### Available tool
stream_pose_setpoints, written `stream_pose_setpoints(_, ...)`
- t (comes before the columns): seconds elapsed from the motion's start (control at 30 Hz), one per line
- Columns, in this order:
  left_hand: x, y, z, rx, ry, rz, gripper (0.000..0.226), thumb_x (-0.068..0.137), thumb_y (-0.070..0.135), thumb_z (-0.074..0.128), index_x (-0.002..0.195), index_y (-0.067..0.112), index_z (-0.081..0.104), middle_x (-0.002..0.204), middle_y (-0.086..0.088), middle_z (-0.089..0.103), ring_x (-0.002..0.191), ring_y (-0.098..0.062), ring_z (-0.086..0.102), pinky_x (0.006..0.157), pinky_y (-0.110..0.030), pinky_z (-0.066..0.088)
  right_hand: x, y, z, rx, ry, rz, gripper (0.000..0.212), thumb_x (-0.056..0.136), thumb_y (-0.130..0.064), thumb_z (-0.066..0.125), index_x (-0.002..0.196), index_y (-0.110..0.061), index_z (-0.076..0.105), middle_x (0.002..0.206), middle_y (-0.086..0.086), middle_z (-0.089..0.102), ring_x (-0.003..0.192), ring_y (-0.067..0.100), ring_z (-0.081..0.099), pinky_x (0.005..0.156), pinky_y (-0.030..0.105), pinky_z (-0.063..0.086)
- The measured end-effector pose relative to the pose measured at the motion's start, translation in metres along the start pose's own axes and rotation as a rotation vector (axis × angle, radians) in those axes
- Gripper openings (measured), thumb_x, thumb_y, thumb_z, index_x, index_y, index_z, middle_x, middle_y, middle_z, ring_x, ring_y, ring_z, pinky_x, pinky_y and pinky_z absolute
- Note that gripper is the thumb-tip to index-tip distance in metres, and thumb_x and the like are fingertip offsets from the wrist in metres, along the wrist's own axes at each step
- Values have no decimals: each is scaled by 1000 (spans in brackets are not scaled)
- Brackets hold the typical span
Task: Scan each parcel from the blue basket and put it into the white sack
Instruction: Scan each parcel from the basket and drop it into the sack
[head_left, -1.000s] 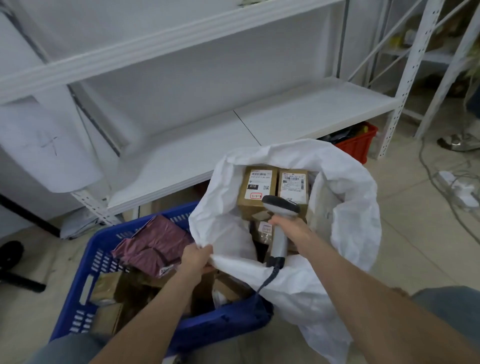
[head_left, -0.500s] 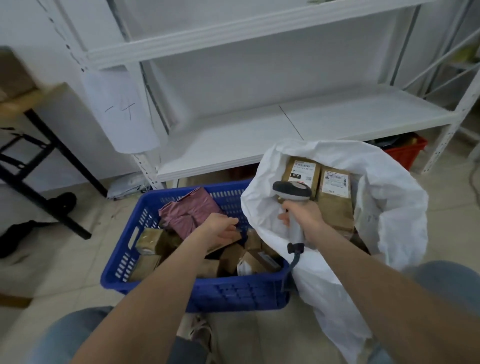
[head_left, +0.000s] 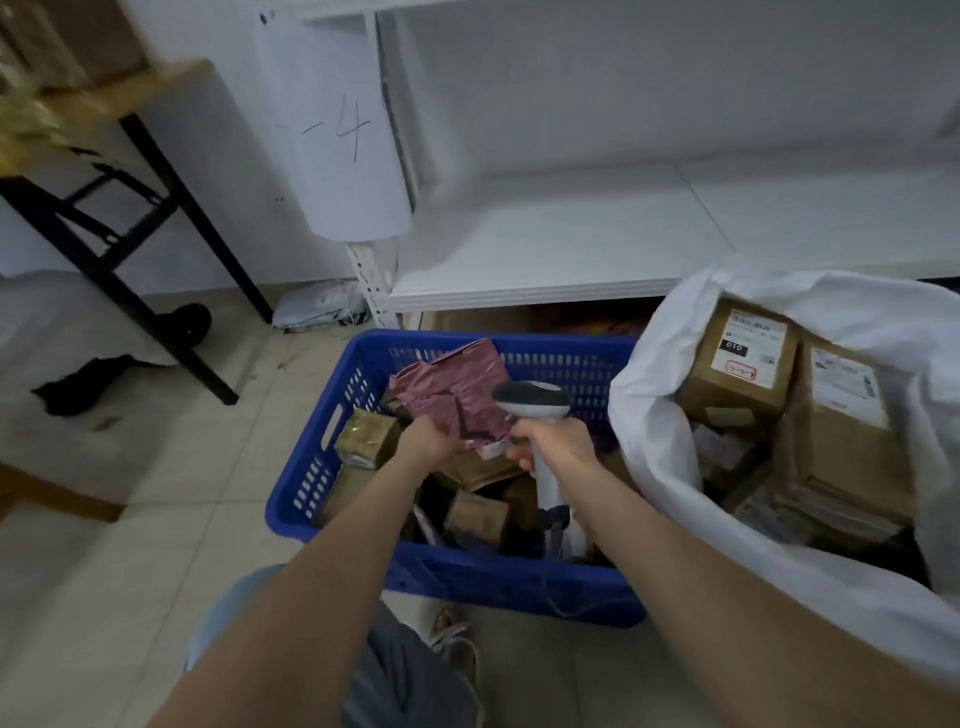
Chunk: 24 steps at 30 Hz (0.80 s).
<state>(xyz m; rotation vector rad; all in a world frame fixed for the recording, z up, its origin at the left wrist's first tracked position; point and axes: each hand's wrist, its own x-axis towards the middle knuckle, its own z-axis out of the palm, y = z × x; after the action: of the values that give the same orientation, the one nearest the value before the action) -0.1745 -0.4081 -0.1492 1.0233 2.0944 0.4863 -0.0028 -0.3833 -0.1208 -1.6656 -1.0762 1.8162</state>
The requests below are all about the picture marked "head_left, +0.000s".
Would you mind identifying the white woven sack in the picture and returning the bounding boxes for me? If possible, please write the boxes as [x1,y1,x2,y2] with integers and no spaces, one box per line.
[607,258,960,695]

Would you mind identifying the person's left leg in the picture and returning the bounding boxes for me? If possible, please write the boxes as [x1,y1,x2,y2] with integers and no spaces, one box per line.
[183,566,481,728]

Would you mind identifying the person's sandal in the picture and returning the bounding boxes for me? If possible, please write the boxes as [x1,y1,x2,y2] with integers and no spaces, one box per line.
[431,605,485,706]

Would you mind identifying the wooden folding table black legs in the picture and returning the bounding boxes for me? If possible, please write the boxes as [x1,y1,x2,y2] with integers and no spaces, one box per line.
[0,59,275,406]

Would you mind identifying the pink mailer bag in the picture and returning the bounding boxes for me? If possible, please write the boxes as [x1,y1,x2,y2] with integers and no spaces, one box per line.
[386,337,526,459]

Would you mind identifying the pile of parcels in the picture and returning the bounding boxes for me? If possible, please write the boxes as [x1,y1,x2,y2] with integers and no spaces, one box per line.
[314,408,601,564]

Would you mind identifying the white paper sign sheet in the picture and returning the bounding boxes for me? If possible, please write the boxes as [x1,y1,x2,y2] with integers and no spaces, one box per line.
[254,0,414,243]

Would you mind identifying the person's left forearm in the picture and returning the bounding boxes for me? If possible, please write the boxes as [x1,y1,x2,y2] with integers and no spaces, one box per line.
[149,457,451,728]

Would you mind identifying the grey plastic mailer bag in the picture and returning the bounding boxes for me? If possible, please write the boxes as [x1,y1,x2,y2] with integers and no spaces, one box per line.
[271,278,369,334]

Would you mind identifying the person's right hand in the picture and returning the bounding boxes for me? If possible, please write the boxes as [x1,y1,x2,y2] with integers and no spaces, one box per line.
[506,417,605,489]

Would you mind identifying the wooden chair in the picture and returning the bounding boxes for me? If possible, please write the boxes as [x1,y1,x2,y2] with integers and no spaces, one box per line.
[0,461,125,524]

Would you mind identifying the blue plastic crate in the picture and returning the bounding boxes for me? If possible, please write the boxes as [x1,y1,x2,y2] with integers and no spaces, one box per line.
[264,328,648,630]

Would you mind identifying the grey handheld barcode scanner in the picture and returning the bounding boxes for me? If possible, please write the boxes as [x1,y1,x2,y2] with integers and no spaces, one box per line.
[492,380,575,560]

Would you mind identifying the person's right forearm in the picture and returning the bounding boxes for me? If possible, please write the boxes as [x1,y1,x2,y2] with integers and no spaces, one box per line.
[569,464,960,728]

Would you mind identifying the squat brown box glossy tape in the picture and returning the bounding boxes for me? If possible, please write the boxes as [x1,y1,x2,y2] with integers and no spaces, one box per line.
[674,297,802,429]

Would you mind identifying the white metal shelf rack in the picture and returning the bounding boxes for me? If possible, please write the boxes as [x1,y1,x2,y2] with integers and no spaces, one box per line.
[258,0,960,331]

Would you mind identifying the brown packets on table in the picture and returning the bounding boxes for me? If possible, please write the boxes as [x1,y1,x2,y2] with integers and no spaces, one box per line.
[44,0,149,88]
[0,0,91,97]

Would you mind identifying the person's left hand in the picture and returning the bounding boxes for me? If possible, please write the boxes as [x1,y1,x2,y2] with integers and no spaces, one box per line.
[393,416,466,478]

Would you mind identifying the crumpled yellowish paper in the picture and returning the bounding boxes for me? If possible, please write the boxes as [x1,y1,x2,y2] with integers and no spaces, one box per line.
[0,74,69,160]

